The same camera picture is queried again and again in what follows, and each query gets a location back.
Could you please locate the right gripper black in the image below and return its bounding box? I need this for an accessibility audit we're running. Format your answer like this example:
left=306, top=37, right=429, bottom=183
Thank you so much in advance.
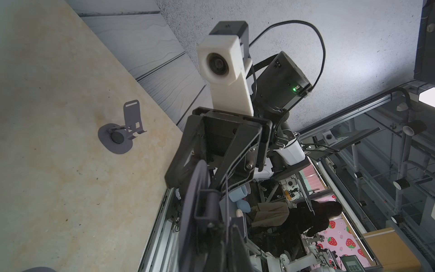
left=164, top=107, right=273, bottom=190

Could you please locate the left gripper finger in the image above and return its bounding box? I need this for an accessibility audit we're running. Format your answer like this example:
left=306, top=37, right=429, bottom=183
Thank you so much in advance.
left=227, top=224, right=253, bottom=272

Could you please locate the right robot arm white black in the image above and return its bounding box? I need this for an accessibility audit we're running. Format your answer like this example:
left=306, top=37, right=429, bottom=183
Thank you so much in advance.
left=165, top=52, right=312, bottom=190

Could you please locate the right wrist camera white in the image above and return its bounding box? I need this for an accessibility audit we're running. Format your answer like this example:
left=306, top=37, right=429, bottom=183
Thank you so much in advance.
left=197, top=21, right=254, bottom=116

